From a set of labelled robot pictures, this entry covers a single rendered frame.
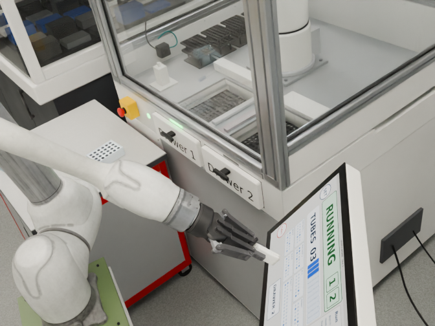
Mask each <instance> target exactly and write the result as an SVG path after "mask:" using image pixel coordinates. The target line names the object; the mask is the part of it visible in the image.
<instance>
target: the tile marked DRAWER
mask: <svg viewBox="0 0 435 326"><path fill-rule="evenodd" d="M280 289H281V278H280V279H278V280H277V281H276V282H274V283H273V284H272V285H271V286H270V287H269V297H268V306H267V321H269V320H270V319H271V318H272V317H274V316H275V315H277V314H278V313H279V311H280Z"/></svg>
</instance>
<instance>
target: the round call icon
mask: <svg viewBox="0 0 435 326"><path fill-rule="evenodd" d="M286 233H287V220H286V221H285V222H284V223H283V224H282V225H281V226H280V227H278V228H277V234H276V241H277V240H279V238H281V237H282V236H283V235H284V234H286Z"/></svg>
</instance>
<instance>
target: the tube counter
mask: <svg viewBox="0 0 435 326"><path fill-rule="evenodd" d="M318 317H320V242H319V243H318V244H316V245H315V246H314V247H313V248H312V249H310V250H309V251H308V252H307V290H306V325H308V324H309V323H311V322H312V321H314V320H315V319H317V318H318Z"/></svg>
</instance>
